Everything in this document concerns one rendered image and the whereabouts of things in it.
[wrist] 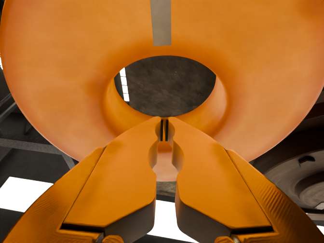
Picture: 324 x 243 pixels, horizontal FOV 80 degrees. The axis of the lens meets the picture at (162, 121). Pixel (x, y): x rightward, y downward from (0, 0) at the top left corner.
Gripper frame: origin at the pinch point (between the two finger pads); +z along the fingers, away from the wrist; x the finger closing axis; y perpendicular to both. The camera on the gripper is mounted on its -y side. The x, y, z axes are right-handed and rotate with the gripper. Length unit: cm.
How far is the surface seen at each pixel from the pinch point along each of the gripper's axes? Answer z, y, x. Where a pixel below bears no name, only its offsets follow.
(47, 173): 569, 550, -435
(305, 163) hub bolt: 13.7, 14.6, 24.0
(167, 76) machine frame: 41.3, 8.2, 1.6
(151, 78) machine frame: 42.2, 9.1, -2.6
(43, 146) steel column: 442, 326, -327
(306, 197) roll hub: 15.9, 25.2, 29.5
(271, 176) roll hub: 16.6, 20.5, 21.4
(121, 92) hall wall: 772, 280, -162
